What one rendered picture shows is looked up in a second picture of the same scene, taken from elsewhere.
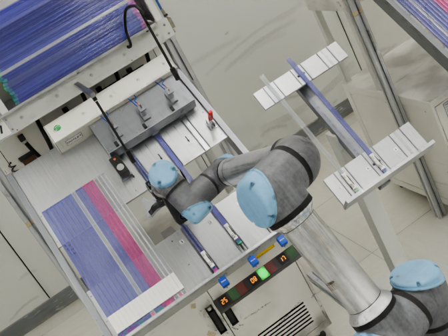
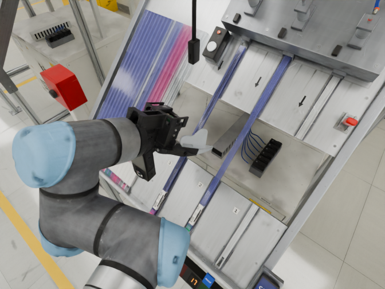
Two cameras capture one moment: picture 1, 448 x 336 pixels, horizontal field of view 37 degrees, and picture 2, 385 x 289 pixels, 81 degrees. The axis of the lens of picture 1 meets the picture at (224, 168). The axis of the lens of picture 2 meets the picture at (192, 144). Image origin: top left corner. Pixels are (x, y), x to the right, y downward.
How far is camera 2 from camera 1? 175 cm
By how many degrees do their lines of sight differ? 49
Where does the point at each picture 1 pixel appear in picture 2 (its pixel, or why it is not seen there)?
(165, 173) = (23, 165)
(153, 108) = (323, 22)
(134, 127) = (273, 20)
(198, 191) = (62, 232)
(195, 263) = (154, 186)
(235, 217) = (216, 213)
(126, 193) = (197, 73)
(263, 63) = not seen: outside the picture
